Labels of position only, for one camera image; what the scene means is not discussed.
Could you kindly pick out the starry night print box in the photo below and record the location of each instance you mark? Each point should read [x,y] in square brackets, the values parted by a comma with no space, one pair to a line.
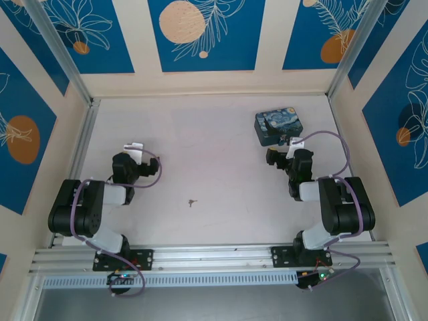
[277,125]

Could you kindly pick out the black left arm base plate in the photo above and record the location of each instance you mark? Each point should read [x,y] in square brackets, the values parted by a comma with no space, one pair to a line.
[145,259]

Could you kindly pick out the aluminium frame leg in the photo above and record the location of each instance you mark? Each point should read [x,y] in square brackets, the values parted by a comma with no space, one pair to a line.
[398,294]
[28,297]

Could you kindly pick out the blue poster corner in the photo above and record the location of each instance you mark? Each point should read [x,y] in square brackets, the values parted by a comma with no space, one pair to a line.
[2,264]
[423,254]

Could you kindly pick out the blue poster with white fern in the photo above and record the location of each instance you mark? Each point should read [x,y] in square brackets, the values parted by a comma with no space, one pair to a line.
[301,40]

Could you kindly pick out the blue poster with orange circle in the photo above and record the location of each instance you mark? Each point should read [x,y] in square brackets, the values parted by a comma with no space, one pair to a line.
[20,174]

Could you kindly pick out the black controller board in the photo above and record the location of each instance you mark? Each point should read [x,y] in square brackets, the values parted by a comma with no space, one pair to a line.
[317,278]
[122,277]

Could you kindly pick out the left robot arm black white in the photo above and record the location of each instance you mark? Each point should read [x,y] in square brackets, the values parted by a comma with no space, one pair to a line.
[87,214]

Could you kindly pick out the grey metal panel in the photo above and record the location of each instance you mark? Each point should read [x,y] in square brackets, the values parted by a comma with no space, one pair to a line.
[214,304]

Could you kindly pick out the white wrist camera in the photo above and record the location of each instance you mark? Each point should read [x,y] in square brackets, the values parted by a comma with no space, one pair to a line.
[133,150]
[296,143]

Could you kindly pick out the blue poster with white flower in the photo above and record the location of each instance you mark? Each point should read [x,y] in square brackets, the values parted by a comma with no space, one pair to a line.
[110,50]
[394,167]

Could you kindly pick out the small metal key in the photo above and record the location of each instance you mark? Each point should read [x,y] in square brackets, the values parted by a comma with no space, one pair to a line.
[192,202]

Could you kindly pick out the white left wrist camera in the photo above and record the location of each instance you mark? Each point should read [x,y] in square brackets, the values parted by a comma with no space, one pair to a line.
[133,150]

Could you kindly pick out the wide aluminium mounting beam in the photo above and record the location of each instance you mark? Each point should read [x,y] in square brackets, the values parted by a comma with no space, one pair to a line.
[214,259]

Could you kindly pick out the blue poster with peach circle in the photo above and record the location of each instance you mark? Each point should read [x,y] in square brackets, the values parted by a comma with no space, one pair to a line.
[234,50]

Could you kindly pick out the narrow blue poster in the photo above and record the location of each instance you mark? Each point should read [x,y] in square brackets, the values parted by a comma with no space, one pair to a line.
[33,43]
[374,43]

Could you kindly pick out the aluminium frame post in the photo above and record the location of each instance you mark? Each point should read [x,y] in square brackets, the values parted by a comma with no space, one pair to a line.
[351,50]
[67,60]

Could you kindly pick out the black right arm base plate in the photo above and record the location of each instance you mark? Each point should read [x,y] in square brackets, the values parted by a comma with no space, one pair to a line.
[282,257]

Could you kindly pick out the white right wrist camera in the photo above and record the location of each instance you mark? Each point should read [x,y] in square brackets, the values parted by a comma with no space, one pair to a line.
[296,143]

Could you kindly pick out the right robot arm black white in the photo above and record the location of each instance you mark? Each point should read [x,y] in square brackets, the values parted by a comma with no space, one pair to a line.
[347,214]

